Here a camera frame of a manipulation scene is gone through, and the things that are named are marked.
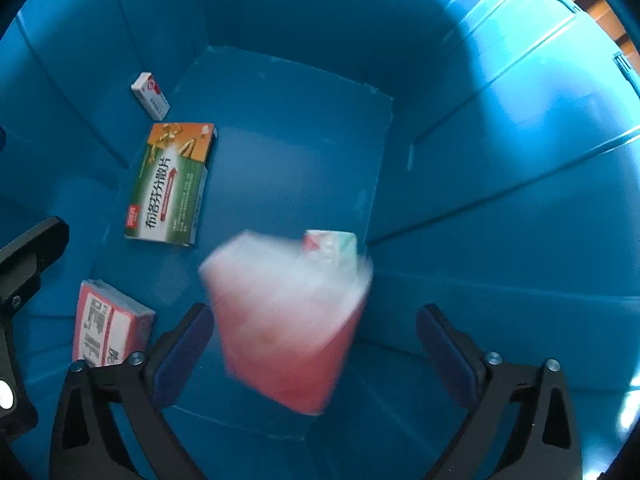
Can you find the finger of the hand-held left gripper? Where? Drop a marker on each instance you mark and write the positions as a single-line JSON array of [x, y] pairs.
[[35, 250]]

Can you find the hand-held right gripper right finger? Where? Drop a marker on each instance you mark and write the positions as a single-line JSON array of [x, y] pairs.
[[445, 355]]

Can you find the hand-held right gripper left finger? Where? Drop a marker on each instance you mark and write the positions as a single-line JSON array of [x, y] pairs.
[[185, 355]]

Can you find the pink white medicine box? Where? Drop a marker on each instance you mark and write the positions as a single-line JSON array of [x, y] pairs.
[[290, 320]]

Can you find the blue plastic storage bin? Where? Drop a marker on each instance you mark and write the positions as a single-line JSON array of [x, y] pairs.
[[300, 135]]

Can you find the pink white barcode box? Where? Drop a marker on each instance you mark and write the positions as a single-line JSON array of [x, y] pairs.
[[107, 320]]

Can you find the green orange medicine box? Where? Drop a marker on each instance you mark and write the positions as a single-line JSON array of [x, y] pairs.
[[170, 185]]

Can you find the white green red box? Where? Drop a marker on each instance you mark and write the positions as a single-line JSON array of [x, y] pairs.
[[332, 245]]

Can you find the small white red box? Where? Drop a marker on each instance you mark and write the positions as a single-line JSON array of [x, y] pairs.
[[150, 94]]

